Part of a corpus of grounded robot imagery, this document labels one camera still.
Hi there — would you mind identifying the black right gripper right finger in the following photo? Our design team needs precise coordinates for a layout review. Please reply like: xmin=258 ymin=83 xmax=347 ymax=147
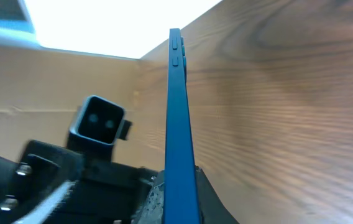
xmin=196 ymin=166 xmax=239 ymax=224

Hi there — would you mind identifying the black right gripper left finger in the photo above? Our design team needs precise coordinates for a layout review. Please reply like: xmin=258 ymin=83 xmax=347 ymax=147
xmin=132 ymin=169 xmax=165 ymax=224

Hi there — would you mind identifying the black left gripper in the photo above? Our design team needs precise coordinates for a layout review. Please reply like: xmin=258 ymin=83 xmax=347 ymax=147
xmin=0 ymin=141 xmax=158 ymax=223

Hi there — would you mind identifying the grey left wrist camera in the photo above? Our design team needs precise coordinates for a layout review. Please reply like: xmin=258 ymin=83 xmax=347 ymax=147
xmin=66 ymin=95 xmax=132 ymax=157

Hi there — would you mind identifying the white window frame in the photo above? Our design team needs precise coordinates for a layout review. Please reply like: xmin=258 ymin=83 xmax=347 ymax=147
xmin=0 ymin=0 xmax=42 ymax=50

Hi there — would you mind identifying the blue Galaxy smartphone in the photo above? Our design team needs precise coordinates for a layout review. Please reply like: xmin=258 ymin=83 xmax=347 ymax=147
xmin=163 ymin=29 xmax=201 ymax=224

